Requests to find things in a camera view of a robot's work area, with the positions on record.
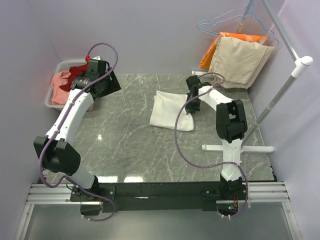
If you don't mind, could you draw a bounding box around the white floral print t-shirt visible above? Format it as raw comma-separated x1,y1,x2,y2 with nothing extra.
149,90,195,132

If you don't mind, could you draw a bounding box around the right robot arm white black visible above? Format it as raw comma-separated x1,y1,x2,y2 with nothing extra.
185,75,248,200

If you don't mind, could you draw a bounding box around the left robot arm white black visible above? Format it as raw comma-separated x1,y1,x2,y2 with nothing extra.
33,58,121,201

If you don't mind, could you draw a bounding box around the dark red garment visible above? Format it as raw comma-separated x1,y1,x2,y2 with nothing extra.
59,64,88,92

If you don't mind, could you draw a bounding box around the orange hanging garment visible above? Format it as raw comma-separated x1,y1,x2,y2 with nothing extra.
199,32,269,70

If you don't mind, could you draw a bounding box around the white plastic laundry basket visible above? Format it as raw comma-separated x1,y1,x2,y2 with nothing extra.
45,59,88,111

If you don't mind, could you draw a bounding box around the pink garment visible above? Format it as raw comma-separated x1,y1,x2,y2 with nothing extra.
51,70,71,105

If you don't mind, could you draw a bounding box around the beige hanging garment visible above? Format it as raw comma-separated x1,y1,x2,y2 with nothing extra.
208,36,275,89

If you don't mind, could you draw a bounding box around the silver white clothes rack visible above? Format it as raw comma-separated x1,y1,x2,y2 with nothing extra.
191,0,315,154

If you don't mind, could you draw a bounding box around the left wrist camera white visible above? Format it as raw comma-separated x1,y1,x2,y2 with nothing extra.
85,55,101,63

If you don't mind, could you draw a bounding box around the blue wire hanger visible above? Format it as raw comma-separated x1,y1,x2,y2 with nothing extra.
249,6,280,48
196,0,255,37

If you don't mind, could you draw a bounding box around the aluminium black mounting rail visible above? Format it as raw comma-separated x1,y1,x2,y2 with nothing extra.
26,178,290,217

